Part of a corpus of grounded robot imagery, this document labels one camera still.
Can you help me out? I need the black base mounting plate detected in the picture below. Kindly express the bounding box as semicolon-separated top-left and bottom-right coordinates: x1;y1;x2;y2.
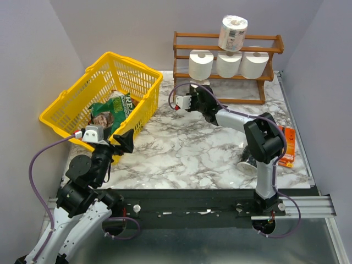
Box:
90;188;320;230

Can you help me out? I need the yellow plastic shopping basket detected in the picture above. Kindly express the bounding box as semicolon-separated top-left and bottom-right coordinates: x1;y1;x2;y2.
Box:
38;51;164;166

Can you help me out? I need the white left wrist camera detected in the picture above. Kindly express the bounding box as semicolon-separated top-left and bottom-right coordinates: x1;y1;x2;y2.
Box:
74;125;105;144

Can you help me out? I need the white paper roll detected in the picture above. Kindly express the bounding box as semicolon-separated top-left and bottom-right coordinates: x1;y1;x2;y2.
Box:
240;52;269;79
189;49;214;81
216;51;242;79

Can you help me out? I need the plastic pinkish paper roll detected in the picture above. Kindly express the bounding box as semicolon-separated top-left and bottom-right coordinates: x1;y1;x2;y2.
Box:
218;15;248;52

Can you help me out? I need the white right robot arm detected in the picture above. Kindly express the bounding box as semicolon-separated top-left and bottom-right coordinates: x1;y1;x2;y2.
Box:
175;85;287;216

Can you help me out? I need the aluminium rail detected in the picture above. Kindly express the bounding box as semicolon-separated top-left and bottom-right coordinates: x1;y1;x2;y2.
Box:
43;196;337;221

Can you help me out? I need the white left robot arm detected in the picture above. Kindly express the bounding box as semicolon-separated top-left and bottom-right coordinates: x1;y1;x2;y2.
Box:
16;125;136;263

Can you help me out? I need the orange snack packet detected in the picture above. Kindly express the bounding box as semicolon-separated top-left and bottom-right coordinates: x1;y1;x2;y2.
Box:
278;126;295;168

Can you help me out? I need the wooden two-tier shelf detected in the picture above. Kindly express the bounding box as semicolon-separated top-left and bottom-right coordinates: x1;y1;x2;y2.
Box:
173;31;284;105

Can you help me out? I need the black roll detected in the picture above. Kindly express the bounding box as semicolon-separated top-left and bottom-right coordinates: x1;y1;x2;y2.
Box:
191;79;210;85
236;146;257;177

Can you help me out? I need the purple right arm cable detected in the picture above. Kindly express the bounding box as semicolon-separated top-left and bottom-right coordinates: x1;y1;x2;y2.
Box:
168;83;288;171

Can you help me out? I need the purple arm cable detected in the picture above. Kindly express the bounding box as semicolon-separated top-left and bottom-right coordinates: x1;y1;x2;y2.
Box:
168;83;288;171
29;134;76;237

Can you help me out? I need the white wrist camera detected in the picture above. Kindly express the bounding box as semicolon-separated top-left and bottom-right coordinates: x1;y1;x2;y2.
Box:
174;95;197;112
74;125;105;144

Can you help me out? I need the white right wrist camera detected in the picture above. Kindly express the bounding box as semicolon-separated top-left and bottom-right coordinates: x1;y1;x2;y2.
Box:
174;95;197;112

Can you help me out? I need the green snack bag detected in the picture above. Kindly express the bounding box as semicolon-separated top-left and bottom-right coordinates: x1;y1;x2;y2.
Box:
89;91;139;139

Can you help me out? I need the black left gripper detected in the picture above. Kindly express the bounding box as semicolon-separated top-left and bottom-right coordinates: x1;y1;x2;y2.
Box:
92;126;134;186

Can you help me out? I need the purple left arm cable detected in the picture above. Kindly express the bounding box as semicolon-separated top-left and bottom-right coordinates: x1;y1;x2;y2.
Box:
29;134;76;237

